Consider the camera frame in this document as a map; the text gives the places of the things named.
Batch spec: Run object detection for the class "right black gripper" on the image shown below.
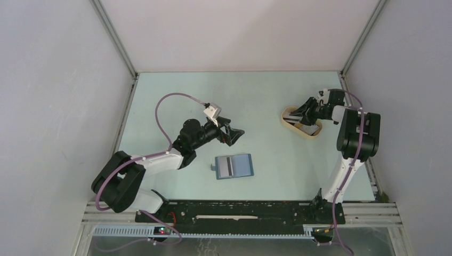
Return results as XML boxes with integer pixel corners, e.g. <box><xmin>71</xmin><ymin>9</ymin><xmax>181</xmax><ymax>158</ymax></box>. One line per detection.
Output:
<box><xmin>290</xmin><ymin>96</ymin><xmax>328</xmax><ymax>126</ymax></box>

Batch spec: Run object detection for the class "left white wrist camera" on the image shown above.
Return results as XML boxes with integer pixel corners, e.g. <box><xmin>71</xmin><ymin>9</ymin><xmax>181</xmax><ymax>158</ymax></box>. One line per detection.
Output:
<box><xmin>203</xmin><ymin>103</ymin><xmax>222</xmax><ymax>127</ymax></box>

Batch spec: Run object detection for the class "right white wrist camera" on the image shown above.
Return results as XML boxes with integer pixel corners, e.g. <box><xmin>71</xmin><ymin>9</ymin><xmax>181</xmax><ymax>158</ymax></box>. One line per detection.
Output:
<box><xmin>316</xmin><ymin>89</ymin><xmax>329</xmax><ymax>106</ymax></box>

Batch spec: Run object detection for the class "controller board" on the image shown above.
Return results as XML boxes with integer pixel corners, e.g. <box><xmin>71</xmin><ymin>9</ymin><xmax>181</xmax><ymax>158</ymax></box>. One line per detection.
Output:
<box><xmin>154</xmin><ymin>227</ymin><xmax>172</xmax><ymax>235</ymax></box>
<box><xmin>312</xmin><ymin>228</ymin><xmax>334</xmax><ymax>236</ymax></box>

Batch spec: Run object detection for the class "aluminium frame rail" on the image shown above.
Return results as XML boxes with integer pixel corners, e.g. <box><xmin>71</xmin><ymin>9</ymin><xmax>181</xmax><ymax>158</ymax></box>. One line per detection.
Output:
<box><xmin>81</xmin><ymin>201</ymin><xmax>403</xmax><ymax>229</ymax></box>

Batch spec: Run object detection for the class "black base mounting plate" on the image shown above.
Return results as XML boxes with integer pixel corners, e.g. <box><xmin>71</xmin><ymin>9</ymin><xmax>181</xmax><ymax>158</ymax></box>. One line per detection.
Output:
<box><xmin>153</xmin><ymin>200</ymin><xmax>345</xmax><ymax>235</ymax></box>

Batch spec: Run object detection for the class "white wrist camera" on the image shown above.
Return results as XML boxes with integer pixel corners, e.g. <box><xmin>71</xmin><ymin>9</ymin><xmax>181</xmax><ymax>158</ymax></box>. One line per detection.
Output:
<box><xmin>316</xmin><ymin>89</ymin><xmax>329</xmax><ymax>106</ymax></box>
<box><xmin>203</xmin><ymin>103</ymin><xmax>222</xmax><ymax>127</ymax></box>

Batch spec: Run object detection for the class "left controller board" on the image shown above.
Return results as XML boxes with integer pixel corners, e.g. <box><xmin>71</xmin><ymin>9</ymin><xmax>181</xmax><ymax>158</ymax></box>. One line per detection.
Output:
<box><xmin>154</xmin><ymin>227</ymin><xmax>172</xmax><ymax>235</ymax></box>

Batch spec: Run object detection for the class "black striped card in tray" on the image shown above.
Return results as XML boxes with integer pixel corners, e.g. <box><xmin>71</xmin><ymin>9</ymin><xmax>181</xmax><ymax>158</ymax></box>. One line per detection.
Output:
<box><xmin>283</xmin><ymin>116</ymin><xmax>301</xmax><ymax>125</ymax></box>

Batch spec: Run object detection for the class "beige oval tray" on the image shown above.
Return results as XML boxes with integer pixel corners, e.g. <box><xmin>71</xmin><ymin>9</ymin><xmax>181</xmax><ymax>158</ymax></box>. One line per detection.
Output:
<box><xmin>280</xmin><ymin>106</ymin><xmax>323</xmax><ymax>139</ymax></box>

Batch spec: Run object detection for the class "blue card holder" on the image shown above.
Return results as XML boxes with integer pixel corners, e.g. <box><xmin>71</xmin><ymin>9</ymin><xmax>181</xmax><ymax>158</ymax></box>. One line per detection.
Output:
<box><xmin>211</xmin><ymin>154</ymin><xmax>254</xmax><ymax>180</ymax></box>

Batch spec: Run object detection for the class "right controller board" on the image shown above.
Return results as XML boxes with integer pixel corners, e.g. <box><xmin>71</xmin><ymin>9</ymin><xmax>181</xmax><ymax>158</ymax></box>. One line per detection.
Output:
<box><xmin>312</xmin><ymin>228</ymin><xmax>334</xmax><ymax>236</ymax></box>

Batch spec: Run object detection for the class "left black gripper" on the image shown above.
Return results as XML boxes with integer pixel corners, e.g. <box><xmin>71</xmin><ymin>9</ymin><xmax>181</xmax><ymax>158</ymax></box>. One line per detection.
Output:
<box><xmin>191</xmin><ymin>116</ymin><xmax>244</xmax><ymax>150</ymax></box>

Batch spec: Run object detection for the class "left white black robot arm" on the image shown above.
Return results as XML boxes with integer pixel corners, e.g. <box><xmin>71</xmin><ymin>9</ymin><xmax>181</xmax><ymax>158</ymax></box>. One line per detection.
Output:
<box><xmin>91</xmin><ymin>117</ymin><xmax>245</xmax><ymax>222</ymax></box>

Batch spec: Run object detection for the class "white cable duct strip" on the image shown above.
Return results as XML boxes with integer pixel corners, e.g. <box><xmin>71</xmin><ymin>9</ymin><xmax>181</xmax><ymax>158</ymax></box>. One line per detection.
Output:
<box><xmin>92</xmin><ymin>225</ymin><xmax>314</xmax><ymax>239</ymax></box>

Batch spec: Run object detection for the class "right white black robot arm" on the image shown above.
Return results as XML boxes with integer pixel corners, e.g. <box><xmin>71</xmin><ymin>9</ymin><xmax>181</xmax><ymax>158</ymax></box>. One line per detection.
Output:
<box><xmin>281</xmin><ymin>89</ymin><xmax>381</xmax><ymax>223</ymax></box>

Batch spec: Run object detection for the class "grey card in tray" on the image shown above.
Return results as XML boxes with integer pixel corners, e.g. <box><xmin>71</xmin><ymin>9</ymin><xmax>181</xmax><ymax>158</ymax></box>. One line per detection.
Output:
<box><xmin>300</xmin><ymin>125</ymin><xmax>320</xmax><ymax>136</ymax></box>

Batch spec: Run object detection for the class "grey striped card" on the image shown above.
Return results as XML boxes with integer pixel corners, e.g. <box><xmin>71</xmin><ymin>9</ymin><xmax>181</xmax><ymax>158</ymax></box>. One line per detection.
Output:
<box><xmin>216</xmin><ymin>156</ymin><xmax>233</xmax><ymax>179</ymax></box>

